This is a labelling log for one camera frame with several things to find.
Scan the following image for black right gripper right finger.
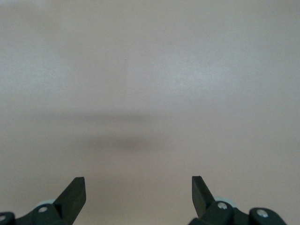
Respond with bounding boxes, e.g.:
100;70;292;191
188;175;288;225

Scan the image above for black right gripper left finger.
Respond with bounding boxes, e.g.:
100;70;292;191
0;177;87;225

